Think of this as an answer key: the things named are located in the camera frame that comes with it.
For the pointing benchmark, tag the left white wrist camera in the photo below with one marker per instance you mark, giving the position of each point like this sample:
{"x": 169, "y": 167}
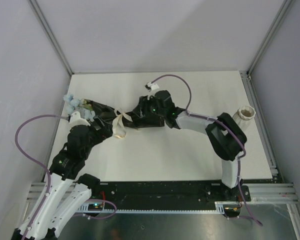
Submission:
{"x": 75, "y": 119}

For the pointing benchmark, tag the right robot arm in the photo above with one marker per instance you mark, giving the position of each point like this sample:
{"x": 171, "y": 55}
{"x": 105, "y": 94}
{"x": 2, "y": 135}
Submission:
{"x": 225, "y": 136}

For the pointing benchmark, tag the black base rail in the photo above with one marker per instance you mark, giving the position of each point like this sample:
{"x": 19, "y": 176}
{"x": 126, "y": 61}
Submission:
{"x": 169, "y": 195}

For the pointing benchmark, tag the black wrapping paper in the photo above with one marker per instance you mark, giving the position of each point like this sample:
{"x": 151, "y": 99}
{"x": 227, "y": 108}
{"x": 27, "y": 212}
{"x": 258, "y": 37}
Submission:
{"x": 108, "y": 114}

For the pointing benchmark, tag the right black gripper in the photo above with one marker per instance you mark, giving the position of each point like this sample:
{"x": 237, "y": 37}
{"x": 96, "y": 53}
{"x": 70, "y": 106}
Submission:
{"x": 142, "y": 106}

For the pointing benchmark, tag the aluminium frame rails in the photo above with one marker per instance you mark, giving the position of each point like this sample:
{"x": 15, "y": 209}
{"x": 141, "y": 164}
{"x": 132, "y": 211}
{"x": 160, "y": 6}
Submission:
{"x": 212, "y": 92}

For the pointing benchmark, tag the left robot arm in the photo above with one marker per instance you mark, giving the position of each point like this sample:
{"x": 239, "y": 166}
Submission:
{"x": 65, "y": 191}

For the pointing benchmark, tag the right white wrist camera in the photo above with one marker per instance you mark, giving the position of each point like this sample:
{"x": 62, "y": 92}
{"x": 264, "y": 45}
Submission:
{"x": 151, "y": 86}

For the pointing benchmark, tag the cream ribbon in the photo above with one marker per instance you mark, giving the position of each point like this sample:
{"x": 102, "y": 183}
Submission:
{"x": 118, "y": 127}

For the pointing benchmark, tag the blue and pink flower bouquet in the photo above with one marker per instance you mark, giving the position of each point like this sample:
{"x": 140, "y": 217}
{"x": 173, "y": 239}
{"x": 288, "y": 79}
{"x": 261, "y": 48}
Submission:
{"x": 75, "y": 105}

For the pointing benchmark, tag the white ribbed vase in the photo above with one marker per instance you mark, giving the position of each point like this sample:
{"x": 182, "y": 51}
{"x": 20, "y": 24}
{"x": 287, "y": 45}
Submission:
{"x": 244, "y": 116}

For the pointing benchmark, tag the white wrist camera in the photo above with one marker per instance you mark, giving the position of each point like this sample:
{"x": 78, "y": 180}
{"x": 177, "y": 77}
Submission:
{"x": 75, "y": 119}
{"x": 151, "y": 86}

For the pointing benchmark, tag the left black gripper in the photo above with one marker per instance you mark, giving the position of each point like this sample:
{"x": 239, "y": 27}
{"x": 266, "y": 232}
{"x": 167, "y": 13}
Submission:
{"x": 103, "y": 133}

